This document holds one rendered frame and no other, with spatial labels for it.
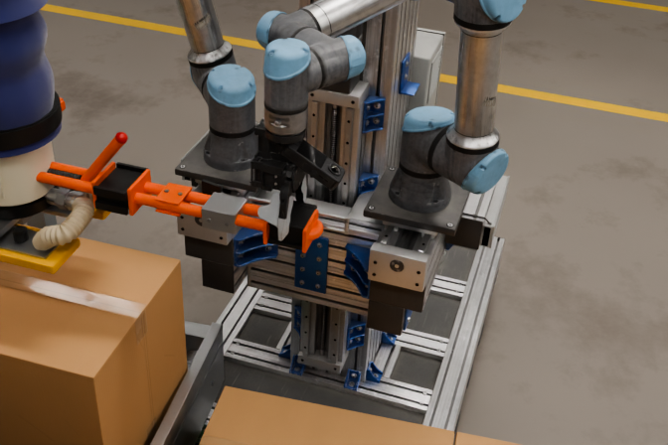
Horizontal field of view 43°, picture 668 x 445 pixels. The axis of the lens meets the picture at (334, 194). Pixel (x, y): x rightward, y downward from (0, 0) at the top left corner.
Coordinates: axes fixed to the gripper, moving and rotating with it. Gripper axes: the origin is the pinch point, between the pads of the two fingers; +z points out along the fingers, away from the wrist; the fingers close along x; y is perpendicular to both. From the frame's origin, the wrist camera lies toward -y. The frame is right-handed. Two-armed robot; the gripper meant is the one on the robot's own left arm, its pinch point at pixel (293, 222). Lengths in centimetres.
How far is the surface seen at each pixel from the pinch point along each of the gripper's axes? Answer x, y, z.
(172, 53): -307, 188, 131
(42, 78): 1, 50, -20
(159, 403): -1, 33, 63
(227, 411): -12, 20, 72
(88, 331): 11, 40, 31
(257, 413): -14, 13, 72
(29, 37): 2, 50, -29
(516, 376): -107, -48, 127
